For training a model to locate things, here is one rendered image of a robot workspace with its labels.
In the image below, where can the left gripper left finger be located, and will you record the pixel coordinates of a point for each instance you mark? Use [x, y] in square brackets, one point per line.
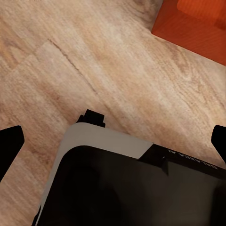
[11, 141]

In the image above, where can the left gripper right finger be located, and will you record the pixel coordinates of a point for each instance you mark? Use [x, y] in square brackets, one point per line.
[219, 140]

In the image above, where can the storage box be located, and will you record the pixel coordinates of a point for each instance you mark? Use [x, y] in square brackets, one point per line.
[196, 25]

